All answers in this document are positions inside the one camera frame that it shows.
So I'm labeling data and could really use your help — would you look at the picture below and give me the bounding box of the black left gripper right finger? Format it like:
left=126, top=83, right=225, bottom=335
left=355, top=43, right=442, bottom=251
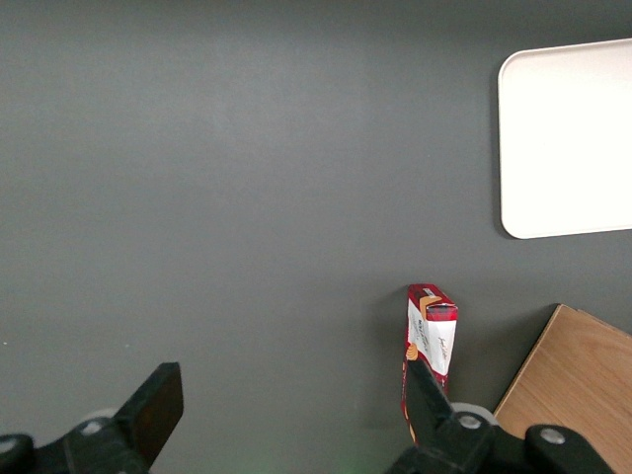
left=388, top=358, right=496, bottom=474

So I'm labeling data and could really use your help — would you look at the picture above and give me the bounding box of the red cookie box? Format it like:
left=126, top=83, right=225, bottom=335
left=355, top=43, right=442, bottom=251
left=400, top=283, right=459, bottom=444

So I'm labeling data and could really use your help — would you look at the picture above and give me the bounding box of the light wooden board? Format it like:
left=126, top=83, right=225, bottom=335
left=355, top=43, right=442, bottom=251
left=493, top=303, right=632, bottom=474

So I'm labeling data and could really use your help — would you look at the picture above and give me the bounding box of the white rectangular tray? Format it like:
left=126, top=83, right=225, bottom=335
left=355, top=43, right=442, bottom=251
left=497, top=38, right=632, bottom=241

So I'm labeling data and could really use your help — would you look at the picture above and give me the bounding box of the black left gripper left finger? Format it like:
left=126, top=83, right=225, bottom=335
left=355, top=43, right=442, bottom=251
left=62, top=361, right=185, bottom=474

